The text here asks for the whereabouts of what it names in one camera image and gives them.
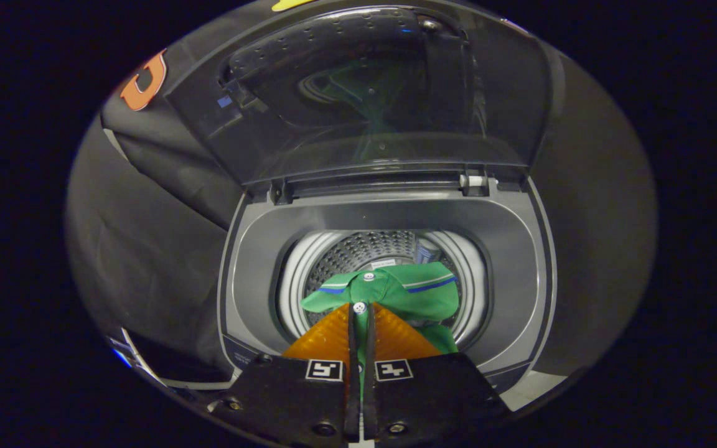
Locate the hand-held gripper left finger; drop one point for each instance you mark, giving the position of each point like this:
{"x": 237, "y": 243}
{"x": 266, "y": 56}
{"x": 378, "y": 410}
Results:
{"x": 290, "y": 398}

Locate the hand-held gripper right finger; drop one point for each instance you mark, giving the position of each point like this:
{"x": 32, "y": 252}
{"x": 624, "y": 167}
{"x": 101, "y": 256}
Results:
{"x": 433, "y": 398}

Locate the green polo shirt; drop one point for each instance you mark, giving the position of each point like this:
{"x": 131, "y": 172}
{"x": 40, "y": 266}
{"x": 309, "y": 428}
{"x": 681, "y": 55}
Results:
{"x": 414, "y": 292}

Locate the dark washing machine lid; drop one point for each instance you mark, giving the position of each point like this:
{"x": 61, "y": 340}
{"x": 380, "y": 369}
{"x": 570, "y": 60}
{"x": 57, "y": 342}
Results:
{"x": 358, "y": 143}

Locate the black backdrop cloth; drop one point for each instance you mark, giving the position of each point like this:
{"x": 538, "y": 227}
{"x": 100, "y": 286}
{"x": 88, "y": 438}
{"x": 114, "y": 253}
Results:
{"x": 147, "y": 236}

